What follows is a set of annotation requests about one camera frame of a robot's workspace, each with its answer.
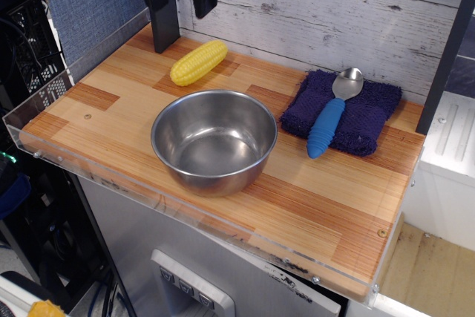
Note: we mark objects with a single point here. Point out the yellow plastic corn cob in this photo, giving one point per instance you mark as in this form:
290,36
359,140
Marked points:
196,64

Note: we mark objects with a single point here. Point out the black perforated crate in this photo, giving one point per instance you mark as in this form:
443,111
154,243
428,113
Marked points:
30,56

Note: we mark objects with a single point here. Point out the dark grey left post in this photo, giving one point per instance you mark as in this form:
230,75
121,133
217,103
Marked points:
164,23

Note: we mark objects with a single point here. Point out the stainless steel pot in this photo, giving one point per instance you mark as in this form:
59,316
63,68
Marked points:
214,143

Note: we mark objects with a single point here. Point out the silver control panel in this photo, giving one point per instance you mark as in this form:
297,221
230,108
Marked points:
192,285

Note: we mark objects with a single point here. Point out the dark grey post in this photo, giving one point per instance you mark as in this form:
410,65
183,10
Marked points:
456,36
164,23

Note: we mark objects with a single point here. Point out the dark grey right post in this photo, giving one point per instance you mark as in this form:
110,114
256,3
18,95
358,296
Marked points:
456,36

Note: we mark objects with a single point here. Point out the clear acrylic table guard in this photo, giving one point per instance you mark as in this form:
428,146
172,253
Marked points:
302,223

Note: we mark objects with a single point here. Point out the yellow object bottom left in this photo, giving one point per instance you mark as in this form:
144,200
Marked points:
45,309

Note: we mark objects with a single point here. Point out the purple folded towel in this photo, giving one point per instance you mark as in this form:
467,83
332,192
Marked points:
362,121

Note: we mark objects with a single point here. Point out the blue handled metal spoon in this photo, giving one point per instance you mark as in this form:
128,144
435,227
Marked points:
347,84

